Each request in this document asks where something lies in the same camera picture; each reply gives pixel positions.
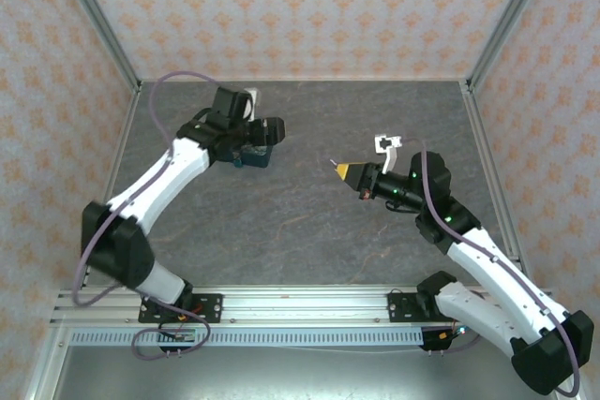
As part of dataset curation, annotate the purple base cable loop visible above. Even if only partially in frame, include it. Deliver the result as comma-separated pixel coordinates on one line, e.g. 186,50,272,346
130,311,212,361

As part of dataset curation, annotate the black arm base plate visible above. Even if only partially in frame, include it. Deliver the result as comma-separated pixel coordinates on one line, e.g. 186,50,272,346
137,293,224,325
386,288,452,325

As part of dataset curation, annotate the long aluminium mounting rail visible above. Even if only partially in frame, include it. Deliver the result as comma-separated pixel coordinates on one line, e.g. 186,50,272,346
50,283,555,327

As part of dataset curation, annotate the aluminium frame post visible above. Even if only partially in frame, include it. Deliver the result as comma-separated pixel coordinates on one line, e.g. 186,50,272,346
467,0,560,93
50,0,143,93

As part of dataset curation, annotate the grey slotted cable duct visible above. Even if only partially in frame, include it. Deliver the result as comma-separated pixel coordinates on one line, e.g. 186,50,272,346
68,327,426,348

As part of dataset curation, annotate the teal box with printed lid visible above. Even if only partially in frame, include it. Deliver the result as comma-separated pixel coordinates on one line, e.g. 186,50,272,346
231,141,276,170

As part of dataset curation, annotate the aluminium table side rail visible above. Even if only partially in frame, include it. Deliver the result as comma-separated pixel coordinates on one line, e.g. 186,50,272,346
77,83,143,289
460,80,541,289

